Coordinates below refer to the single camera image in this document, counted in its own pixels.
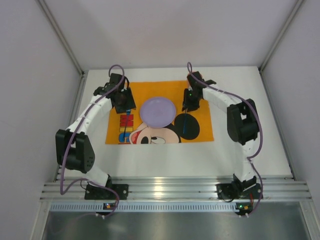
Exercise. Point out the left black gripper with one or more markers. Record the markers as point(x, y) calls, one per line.
point(125, 105)

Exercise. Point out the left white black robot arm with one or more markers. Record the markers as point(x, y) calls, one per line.
point(74, 150)

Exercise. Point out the aluminium mounting rail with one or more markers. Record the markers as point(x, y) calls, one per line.
point(165, 189)

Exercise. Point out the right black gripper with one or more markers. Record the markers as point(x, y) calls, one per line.
point(190, 104)

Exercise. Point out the slotted grey cable duct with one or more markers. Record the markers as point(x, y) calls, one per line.
point(149, 207)

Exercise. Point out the orange Mickey Mouse cloth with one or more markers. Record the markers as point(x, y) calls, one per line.
point(198, 123)

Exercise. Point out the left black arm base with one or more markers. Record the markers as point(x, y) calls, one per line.
point(98, 193)

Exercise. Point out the lilac plastic plate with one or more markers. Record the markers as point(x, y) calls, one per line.
point(157, 112)

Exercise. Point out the blue plastic spoon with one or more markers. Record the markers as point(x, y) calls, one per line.
point(184, 121)

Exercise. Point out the blue plastic fork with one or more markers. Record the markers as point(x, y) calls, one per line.
point(128, 112)

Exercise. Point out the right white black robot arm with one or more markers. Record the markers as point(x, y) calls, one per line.
point(242, 122)

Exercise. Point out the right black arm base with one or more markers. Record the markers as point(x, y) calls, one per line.
point(232, 191)

